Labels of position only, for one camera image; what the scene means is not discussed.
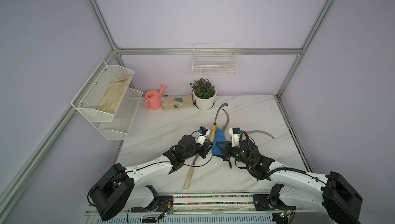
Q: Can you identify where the white mesh shelf basket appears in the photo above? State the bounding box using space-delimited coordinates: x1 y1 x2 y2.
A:
98 88 143 140
71 61 134 123

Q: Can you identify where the beige work glove on table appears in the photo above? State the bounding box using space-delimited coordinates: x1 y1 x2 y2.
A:
161 95 194 111

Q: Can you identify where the white mesh upper shelf basket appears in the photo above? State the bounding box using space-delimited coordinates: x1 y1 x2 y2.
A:
71 61 134 123

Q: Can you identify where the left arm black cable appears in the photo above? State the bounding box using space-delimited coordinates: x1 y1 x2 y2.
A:
87 129 214 208

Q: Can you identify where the pink watering can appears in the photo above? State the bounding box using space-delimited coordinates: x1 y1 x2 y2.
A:
144 85 167 110

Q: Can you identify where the sickle with wooden handle middle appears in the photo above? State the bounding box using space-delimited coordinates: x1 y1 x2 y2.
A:
211 103 229 142

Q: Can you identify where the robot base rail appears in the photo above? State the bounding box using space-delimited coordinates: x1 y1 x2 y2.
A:
81 191 315 224

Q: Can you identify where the white plant pot with saucer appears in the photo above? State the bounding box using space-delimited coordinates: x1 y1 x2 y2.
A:
192 89 217 110

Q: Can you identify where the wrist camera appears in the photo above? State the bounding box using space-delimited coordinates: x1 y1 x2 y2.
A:
195 126 210 145
228 127 242 147

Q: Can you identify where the sickle with wooden handle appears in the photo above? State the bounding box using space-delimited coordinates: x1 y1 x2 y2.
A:
221 109 230 132
184 156 199 190
211 103 229 142
247 130 274 139

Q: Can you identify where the blue fluffy rag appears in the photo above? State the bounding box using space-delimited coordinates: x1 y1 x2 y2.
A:
211 128 226 157

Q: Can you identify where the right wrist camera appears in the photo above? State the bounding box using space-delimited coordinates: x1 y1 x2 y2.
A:
228 127 242 147

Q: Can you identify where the white wire wall basket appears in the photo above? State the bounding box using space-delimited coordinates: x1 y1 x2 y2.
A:
192 43 238 77

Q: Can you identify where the green potted plant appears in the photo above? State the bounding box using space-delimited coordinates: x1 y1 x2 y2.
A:
190 78 216 99

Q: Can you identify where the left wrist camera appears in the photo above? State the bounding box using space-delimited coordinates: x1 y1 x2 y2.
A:
195 126 210 145

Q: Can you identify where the white mesh lower shelf basket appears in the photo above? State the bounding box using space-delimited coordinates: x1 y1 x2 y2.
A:
98 88 143 140

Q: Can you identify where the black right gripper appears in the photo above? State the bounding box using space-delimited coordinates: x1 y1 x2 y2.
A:
216 140 253 166

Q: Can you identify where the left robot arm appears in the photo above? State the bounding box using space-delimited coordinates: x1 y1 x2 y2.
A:
87 135 213 222

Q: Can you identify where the aluminium frame profile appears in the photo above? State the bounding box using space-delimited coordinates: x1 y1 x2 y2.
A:
1 0 335 218

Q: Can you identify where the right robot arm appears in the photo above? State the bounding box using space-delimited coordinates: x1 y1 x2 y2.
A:
213 140 363 224

